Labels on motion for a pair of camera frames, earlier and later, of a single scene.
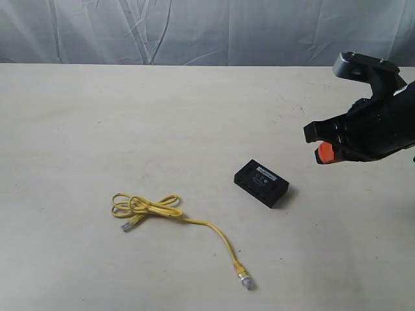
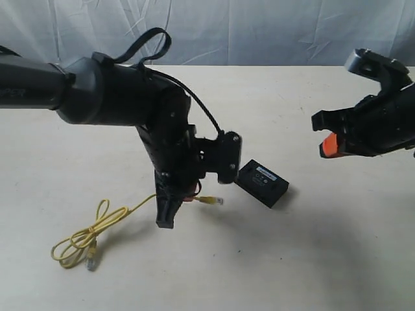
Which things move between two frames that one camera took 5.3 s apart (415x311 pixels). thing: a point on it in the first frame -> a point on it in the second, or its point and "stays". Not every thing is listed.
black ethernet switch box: (260, 183) stays
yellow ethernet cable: (170, 205) -> (66, 249)
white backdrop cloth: (292, 33) stays
